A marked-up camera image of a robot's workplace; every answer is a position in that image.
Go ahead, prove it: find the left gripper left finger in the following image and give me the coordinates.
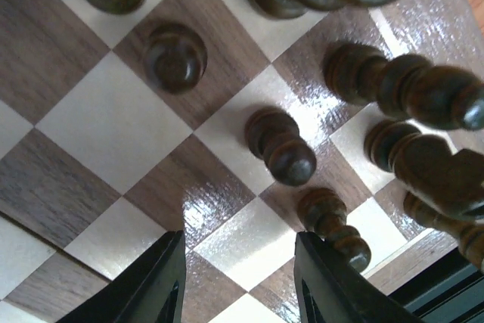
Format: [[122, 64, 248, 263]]
[[59, 231, 187, 323]]

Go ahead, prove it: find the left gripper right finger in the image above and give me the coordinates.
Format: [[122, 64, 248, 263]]
[[293, 231, 421, 323]]

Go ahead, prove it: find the dark pawn five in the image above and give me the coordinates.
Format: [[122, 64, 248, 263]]
[[296, 188, 371, 273]]

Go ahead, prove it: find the dark rook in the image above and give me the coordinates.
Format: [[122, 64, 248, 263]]
[[402, 190, 484, 273]]

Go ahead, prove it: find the dark knight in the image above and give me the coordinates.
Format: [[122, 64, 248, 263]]
[[364, 120, 483, 221]]

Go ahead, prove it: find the dark pawn one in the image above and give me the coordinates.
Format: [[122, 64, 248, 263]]
[[244, 107, 317, 187]]

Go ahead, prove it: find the dark bishop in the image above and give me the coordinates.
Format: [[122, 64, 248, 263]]
[[322, 42, 483, 131]]

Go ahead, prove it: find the dark pawn two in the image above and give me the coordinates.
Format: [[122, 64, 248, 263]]
[[142, 21, 208, 95]]

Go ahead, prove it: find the wooden chess board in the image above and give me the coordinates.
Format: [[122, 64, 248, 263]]
[[1, 0, 483, 322]]

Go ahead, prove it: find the black aluminium frame base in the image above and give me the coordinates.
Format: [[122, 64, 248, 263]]
[[389, 249, 483, 322]]

